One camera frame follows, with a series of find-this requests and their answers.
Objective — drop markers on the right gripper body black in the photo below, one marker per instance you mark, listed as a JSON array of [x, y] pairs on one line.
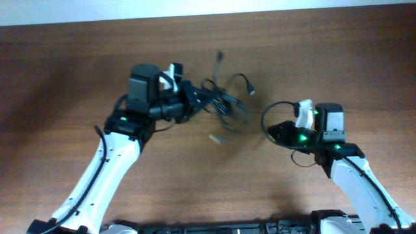
[[290, 134]]

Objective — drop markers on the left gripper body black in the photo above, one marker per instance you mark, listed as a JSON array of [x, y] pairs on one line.
[[186, 102]]

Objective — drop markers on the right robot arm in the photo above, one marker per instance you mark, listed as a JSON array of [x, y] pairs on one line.
[[319, 130]]

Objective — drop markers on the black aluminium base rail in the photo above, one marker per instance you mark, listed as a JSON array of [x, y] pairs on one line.
[[227, 227]]

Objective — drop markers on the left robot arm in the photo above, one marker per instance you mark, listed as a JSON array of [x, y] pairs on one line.
[[152, 95]]

